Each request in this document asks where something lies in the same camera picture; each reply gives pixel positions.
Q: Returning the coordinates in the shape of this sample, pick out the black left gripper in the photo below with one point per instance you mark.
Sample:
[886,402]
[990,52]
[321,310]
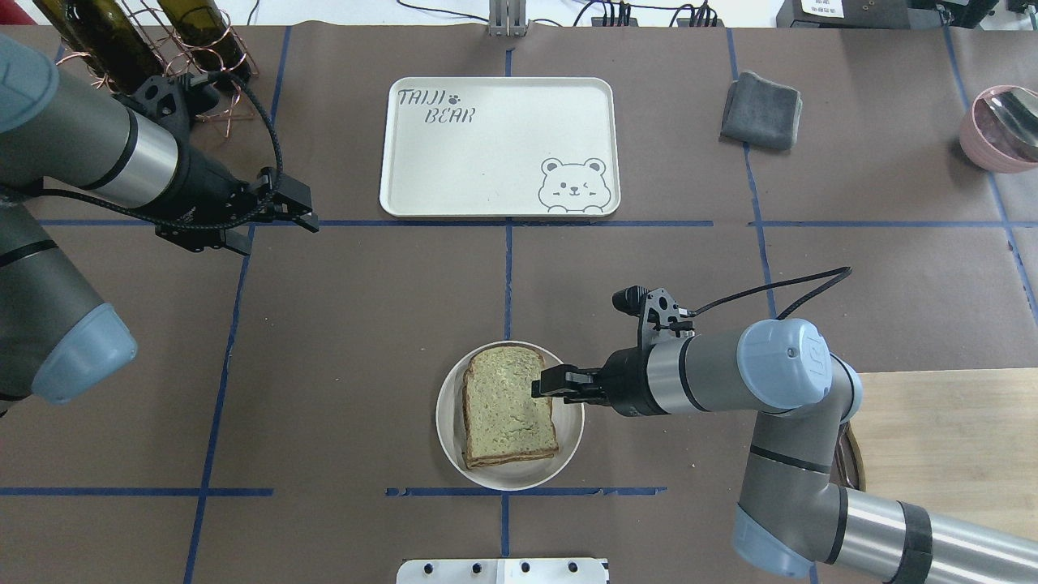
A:
[203,188]

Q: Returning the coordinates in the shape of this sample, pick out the metal scoop in bowl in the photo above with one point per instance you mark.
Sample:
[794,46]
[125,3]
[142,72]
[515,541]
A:
[1014,114]

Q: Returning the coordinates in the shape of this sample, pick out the pink bowl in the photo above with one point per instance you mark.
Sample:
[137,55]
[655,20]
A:
[975,135]

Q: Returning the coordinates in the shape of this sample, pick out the green wine bottle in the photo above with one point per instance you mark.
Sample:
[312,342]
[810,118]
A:
[104,30]
[201,27]
[53,11]

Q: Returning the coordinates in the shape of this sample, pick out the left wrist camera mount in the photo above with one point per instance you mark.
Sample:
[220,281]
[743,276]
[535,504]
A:
[174,102]

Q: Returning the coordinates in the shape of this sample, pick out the wooden cutting board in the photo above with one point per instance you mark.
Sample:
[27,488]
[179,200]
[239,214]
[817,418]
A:
[961,443]

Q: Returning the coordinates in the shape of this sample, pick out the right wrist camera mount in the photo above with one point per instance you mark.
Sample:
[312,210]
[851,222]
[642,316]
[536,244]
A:
[659,316]

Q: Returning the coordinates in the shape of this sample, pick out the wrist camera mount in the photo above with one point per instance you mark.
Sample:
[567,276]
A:
[174,102]
[659,316]

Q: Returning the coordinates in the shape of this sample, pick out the green wine bottle middle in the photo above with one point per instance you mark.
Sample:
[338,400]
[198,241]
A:
[201,27]

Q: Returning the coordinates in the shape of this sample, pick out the aluminium frame post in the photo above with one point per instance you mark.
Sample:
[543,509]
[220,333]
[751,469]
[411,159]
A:
[508,18]

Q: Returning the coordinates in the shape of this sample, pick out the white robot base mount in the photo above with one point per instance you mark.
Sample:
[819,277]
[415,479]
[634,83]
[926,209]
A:
[505,570]

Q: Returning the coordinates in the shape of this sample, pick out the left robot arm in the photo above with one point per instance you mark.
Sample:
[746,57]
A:
[131,155]

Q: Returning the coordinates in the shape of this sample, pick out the green wine bottle near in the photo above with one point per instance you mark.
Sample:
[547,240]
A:
[104,30]

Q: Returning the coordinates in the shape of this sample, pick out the cream bear serving tray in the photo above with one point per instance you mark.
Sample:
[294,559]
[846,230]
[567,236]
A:
[500,146]

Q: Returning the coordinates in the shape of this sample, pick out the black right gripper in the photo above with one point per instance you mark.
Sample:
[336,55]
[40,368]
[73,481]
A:
[626,380]

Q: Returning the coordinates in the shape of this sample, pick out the copper wire bottle rack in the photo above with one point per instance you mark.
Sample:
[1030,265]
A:
[155,28]

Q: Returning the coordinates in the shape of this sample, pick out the grey folded cloth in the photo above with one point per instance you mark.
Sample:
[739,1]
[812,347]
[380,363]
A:
[761,112]

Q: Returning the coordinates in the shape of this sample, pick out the white round plate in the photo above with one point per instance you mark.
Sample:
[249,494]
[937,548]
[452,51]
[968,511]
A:
[491,428]

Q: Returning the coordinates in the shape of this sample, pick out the green wine bottle far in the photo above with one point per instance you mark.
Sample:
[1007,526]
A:
[53,11]

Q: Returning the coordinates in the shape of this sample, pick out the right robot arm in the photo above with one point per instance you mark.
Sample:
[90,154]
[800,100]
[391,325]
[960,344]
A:
[789,515]

